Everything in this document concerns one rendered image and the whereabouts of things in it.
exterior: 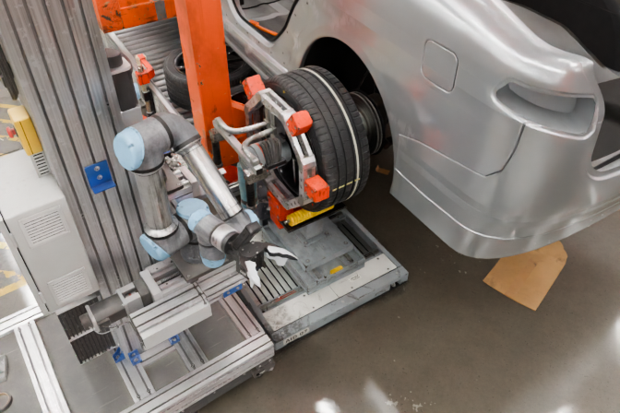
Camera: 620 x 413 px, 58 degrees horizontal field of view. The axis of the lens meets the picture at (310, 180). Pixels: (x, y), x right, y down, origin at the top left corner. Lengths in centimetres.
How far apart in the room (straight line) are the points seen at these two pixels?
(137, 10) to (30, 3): 298
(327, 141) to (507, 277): 145
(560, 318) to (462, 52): 176
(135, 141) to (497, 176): 118
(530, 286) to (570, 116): 149
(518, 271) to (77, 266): 231
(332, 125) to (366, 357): 117
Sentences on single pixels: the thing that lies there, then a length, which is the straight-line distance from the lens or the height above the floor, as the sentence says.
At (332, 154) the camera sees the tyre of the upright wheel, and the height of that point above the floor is 99.
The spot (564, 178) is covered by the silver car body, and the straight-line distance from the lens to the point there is 203.
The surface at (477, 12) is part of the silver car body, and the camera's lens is 193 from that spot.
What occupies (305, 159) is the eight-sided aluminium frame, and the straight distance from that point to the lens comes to 234.
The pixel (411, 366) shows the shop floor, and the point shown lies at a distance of 288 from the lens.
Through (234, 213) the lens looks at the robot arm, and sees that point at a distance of 181.
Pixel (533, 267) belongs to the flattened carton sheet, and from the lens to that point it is 342.
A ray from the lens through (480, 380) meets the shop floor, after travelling 291.
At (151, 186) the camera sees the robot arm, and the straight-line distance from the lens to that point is 183.
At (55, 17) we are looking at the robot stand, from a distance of 172.
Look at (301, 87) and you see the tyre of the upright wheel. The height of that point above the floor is 117.
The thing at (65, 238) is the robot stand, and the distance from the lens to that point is 204.
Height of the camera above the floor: 242
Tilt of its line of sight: 40 degrees down
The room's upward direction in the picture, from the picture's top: straight up
